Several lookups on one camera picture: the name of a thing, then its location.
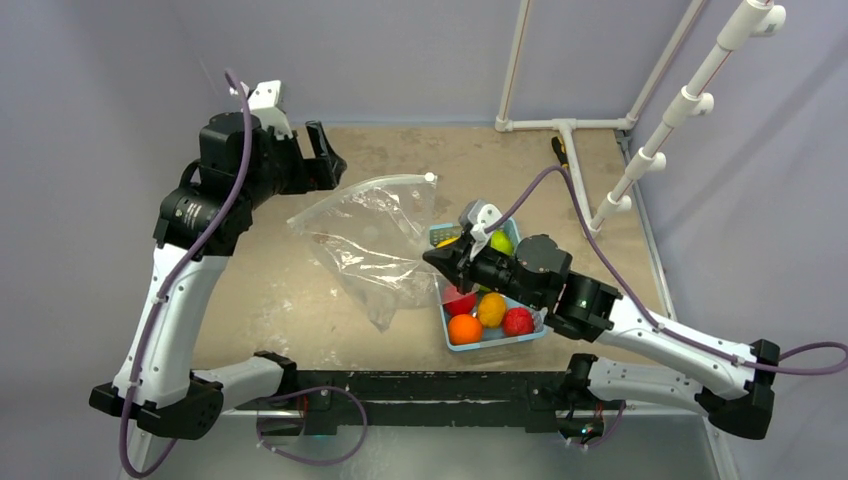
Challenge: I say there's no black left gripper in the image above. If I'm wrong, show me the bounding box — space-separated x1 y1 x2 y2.
241 119 345 209

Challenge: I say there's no red apple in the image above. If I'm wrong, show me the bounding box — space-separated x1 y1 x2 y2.
441 285 477 317

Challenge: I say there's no orange fruit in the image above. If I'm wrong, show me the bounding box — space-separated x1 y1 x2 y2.
447 314 484 345

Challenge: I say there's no clear polka dot zip bag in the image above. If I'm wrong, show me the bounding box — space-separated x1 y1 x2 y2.
287 172 440 332

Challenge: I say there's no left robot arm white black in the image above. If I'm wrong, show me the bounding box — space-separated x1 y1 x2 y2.
89 112 347 440

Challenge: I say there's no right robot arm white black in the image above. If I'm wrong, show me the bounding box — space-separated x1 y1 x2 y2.
423 235 780 440

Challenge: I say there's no elongated yellow mango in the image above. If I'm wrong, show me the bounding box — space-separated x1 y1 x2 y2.
434 236 459 248

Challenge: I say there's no yellow-orange potato-like fruit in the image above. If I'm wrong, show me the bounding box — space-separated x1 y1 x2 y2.
476 293 508 329

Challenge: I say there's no green pear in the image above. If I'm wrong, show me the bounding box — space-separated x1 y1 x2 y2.
489 230 515 256

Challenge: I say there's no light blue plastic basket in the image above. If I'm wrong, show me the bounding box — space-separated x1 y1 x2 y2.
427 217 550 352

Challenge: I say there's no red textured strawberry fruit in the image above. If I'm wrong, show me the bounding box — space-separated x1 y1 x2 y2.
501 307 535 337

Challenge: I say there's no yellow black screwdriver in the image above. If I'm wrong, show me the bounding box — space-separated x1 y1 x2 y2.
551 136 570 170

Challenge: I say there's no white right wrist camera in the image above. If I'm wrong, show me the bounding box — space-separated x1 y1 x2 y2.
459 199 507 260

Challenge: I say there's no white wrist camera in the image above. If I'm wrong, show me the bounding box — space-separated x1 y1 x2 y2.
241 80 294 140
459 199 507 260

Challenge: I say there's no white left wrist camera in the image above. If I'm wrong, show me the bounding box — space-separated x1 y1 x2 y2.
241 80 294 140

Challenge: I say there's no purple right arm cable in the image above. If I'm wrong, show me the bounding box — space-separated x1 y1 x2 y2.
486 165 848 377

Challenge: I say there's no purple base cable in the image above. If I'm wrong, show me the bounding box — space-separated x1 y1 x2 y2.
255 386 369 468

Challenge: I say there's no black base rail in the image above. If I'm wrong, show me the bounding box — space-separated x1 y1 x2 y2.
231 367 627 439

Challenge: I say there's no white PVC pipe frame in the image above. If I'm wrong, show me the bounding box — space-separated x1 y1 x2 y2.
494 0 788 240

